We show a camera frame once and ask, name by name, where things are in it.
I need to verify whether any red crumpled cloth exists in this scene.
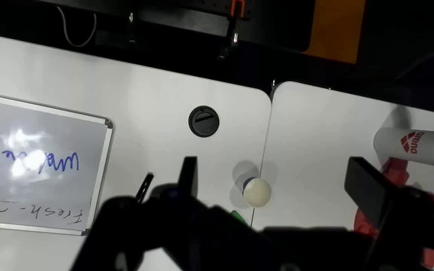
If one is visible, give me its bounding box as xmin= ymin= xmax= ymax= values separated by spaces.
xmin=355 ymin=158 xmax=434 ymax=270

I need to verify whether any small white capped bottle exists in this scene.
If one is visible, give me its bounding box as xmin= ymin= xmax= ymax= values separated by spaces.
xmin=237 ymin=175 xmax=274 ymax=208

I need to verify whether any orange black clamp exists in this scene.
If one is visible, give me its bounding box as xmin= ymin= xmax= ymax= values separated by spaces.
xmin=218 ymin=0 xmax=246 ymax=60

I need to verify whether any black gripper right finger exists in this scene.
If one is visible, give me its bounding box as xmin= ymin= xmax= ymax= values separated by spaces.
xmin=344 ymin=157 xmax=414 ymax=217

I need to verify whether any small whiteboard with writing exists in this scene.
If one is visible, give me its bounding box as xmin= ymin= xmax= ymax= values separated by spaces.
xmin=0 ymin=97 xmax=114 ymax=235

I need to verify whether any white cable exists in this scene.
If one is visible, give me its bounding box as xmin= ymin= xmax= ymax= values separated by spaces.
xmin=55 ymin=5 xmax=100 ymax=50

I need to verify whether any black marker pen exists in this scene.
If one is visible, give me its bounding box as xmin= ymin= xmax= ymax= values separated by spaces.
xmin=136 ymin=173 xmax=154 ymax=203

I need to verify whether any white bottle with red logo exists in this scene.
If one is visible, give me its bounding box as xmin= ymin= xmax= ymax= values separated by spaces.
xmin=374 ymin=128 xmax=434 ymax=166

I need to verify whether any orange panel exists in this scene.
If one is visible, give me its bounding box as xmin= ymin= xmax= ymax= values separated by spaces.
xmin=307 ymin=0 xmax=367 ymax=63

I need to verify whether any green flat object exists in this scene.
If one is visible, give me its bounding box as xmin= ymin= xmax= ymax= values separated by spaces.
xmin=231 ymin=211 xmax=246 ymax=225

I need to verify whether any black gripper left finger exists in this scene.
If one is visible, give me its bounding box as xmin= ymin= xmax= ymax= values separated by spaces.
xmin=179 ymin=157 xmax=198 ymax=196

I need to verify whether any black round cable grommet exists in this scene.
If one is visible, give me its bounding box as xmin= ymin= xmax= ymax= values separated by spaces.
xmin=189 ymin=106 xmax=221 ymax=137

